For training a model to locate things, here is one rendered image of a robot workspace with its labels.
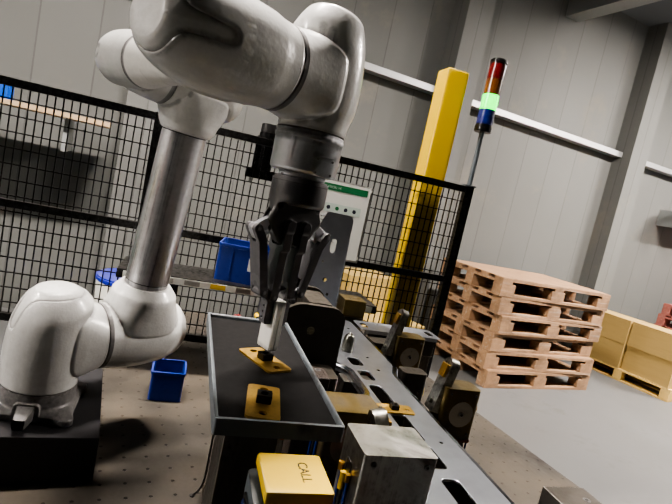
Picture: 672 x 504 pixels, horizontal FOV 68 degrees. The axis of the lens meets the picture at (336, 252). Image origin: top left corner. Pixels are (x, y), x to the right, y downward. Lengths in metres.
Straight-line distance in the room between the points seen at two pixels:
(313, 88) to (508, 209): 5.55
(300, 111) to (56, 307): 0.74
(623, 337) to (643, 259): 1.79
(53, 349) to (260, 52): 0.83
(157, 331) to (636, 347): 5.83
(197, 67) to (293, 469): 0.39
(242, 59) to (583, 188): 6.51
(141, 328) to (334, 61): 0.83
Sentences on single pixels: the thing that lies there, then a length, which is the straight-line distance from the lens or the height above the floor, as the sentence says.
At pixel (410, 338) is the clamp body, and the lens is 1.47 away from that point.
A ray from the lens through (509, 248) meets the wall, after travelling 6.21.
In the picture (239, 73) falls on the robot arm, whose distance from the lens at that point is 0.55.
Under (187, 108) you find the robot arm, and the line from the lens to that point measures 1.15.
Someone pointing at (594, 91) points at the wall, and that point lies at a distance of 6.94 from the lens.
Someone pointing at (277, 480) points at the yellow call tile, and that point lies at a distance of 0.47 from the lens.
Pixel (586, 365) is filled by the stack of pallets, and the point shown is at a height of 0.27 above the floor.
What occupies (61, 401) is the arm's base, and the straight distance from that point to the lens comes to 1.27.
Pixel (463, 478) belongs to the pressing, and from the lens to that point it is 0.91.
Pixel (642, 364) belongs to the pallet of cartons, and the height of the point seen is 0.28.
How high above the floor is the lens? 1.41
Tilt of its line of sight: 7 degrees down
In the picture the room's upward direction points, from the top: 12 degrees clockwise
